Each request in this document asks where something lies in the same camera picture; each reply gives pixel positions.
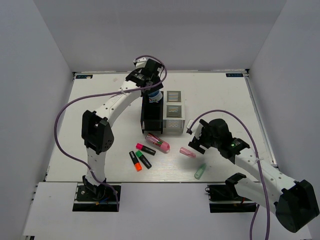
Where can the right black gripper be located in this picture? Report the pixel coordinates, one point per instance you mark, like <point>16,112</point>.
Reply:
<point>196,145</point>

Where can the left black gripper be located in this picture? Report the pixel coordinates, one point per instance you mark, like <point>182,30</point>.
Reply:
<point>158,85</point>

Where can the blue glue jar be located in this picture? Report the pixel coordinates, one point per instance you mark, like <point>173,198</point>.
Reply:
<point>155,96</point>

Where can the pink transparent tube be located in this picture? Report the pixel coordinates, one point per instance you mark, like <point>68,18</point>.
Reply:
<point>187,152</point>

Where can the pink tube with pins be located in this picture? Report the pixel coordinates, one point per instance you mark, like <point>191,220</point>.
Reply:
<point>161,144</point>

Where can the green transparent tube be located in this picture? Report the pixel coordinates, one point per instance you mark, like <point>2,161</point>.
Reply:
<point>198,174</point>

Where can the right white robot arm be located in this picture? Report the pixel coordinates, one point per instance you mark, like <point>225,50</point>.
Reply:
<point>293,202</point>

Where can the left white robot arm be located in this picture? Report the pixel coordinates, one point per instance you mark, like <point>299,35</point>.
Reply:
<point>96,127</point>

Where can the white mesh organizer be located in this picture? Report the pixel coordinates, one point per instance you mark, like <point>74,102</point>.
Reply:
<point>173,112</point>

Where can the black mesh organizer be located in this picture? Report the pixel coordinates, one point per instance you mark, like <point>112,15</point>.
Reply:
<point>151,118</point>

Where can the pink capped black highlighter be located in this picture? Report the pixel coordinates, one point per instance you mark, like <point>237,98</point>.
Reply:
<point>145,149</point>

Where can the green capped black highlighter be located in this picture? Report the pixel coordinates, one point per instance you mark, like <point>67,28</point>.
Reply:
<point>143,159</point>

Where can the left blue corner label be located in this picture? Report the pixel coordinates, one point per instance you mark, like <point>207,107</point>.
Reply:
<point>84,76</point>

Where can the blue corner label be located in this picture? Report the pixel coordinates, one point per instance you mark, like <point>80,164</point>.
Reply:
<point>234,75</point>
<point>84,76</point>

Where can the right blue corner label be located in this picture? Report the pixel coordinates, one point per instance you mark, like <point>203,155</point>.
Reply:
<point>234,75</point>

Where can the orange capped black highlighter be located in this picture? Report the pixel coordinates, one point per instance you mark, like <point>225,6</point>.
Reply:
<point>135,161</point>

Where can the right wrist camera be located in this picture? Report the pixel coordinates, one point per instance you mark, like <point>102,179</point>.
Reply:
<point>194,128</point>

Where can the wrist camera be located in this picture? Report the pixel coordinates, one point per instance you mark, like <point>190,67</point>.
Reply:
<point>194,128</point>
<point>140,62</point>

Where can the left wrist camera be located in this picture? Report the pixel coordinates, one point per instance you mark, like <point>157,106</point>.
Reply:
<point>140,62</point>

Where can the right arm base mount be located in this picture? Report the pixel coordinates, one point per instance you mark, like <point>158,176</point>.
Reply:
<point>224,199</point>

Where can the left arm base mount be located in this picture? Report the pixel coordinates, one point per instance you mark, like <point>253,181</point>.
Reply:
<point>86,201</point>

